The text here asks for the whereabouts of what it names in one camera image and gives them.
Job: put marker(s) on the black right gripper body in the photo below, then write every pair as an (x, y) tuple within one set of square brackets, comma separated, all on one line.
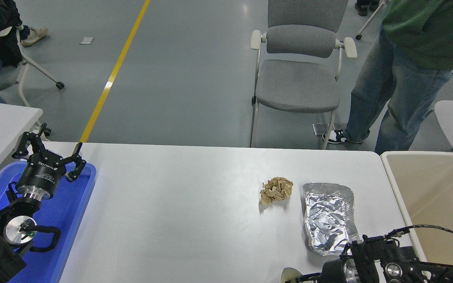
[(333, 273)]

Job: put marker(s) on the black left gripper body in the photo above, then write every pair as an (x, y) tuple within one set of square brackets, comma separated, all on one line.
[(41, 173)]

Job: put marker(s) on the pale paper cup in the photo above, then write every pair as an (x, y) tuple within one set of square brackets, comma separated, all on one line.
[(288, 274)]

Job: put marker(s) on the silver foil tray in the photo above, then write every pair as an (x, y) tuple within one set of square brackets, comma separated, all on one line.
[(325, 212)]

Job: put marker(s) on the tan paper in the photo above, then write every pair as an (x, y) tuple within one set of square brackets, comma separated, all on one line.
[(277, 190)]

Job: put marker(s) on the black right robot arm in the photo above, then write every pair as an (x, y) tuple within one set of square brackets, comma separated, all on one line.
[(407, 269)]

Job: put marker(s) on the blue plastic tray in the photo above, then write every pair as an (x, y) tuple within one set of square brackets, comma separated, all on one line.
[(65, 212)]

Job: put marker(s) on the white-framed wheeled chair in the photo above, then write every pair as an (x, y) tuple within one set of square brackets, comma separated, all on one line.
[(8, 76)]

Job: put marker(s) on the person with light shoes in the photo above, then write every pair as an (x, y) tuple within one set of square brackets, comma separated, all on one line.
[(34, 36)]

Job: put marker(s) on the large pale bin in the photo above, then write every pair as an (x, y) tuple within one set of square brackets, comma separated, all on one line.
[(439, 184)]

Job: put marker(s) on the metal floor plate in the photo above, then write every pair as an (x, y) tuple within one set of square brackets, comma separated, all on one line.
[(338, 125), (320, 129)]

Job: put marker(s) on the grey padded armchair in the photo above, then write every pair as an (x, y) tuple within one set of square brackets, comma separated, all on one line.
[(297, 84)]

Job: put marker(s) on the standing person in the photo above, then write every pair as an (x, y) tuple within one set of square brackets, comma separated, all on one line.
[(403, 78)]

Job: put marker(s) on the white-legged wheeled chair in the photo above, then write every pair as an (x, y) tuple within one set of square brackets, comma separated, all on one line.
[(370, 19)]

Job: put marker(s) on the person with dark shoes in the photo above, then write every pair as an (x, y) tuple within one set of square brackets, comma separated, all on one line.
[(362, 8)]

